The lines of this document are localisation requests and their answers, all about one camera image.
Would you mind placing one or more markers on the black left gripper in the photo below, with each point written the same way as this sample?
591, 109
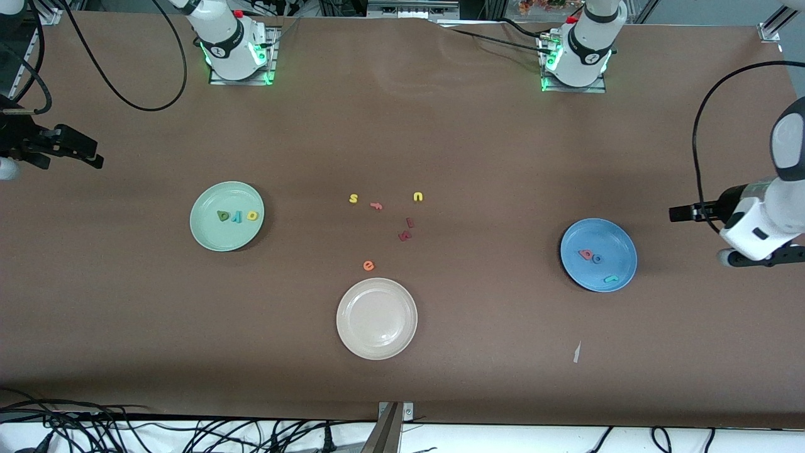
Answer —
724, 202

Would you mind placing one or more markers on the brown table cover sheet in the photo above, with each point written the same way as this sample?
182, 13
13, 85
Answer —
402, 126

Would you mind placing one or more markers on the pale green plate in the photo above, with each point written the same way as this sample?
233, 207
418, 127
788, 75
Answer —
226, 236

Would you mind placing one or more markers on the metal table edge bracket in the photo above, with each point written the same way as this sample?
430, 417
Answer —
407, 412

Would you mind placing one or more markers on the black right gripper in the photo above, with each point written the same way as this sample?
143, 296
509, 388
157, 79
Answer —
17, 139

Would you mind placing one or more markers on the dried flower bunch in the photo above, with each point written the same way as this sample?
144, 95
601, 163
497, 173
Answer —
547, 5

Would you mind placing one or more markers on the blue plate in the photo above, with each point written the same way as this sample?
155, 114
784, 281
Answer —
619, 245

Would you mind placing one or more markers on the aluminium support beam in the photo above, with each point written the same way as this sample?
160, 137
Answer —
383, 437

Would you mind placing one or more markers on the white tape scrap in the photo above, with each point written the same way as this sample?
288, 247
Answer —
576, 353

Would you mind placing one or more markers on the beige plate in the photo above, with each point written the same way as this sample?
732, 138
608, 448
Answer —
377, 318

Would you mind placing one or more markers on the dark red foam letter k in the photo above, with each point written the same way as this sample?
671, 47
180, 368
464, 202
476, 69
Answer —
405, 236

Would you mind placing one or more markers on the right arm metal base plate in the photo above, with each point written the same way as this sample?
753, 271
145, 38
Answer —
217, 80

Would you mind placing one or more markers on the aluminium corner post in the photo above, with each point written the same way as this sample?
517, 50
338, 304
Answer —
777, 22

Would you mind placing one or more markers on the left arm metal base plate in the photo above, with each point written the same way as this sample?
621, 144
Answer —
597, 90

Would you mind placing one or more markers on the grey equipment box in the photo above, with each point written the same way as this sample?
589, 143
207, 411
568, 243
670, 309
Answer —
412, 7

